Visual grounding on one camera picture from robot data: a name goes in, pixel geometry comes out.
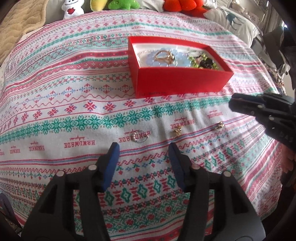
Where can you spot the small gold earring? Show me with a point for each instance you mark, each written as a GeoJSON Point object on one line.
{"type": "Point", "coordinates": [178, 131]}

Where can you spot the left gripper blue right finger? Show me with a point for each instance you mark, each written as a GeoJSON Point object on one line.
{"type": "Point", "coordinates": [218, 208]}

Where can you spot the red cardboard box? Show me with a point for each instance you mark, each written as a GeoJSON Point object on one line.
{"type": "Point", "coordinates": [168, 66]}

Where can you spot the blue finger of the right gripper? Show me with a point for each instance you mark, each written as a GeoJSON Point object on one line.
{"type": "Point", "coordinates": [269, 100]}
{"type": "Point", "coordinates": [250, 107]}

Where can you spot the white bunny plush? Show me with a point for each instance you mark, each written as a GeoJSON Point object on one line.
{"type": "Point", "coordinates": [72, 8]}

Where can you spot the orange persimmon plush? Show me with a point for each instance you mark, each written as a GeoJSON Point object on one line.
{"type": "Point", "coordinates": [188, 7]}

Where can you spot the green tree plush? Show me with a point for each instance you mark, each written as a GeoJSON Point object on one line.
{"type": "Point", "coordinates": [123, 4]}

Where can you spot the patterned pink green bedspread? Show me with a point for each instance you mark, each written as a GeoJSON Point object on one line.
{"type": "Point", "coordinates": [66, 95]}

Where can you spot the yellow radish plush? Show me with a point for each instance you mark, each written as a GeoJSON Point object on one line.
{"type": "Point", "coordinates": [98, 5]}

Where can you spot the person's right hand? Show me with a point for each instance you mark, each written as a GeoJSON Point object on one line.
{"type": "Point", "coordinates": [287, 159]}

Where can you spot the white deer pillow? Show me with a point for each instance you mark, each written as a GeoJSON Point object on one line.
{"type": "Point", "coordinates": [235, 23]}

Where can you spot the black hair claw clip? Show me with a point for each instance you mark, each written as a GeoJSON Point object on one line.
{"type": "Point", "coordinates": [206, 63]}

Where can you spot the beige fleece blanket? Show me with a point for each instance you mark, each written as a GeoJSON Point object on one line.
{"type": "Point", "coordinates": [24, 17]}

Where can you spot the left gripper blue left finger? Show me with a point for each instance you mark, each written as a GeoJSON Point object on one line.
{"type": "Point", "coordinates": [52, 218]}

